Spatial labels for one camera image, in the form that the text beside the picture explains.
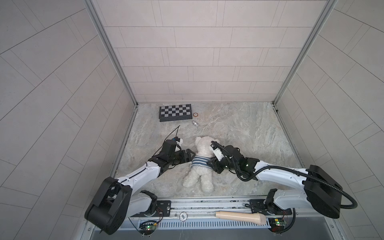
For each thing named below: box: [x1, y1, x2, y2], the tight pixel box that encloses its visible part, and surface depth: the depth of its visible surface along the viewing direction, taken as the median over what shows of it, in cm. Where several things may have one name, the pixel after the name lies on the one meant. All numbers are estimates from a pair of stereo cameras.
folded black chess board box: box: [159, 104, 193, 122], surface depth 107 cm
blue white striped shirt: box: [190, 155, 213, 169], surface depth 81 cm
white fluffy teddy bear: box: [183, 136, 216, 194], surface depth 79 cm
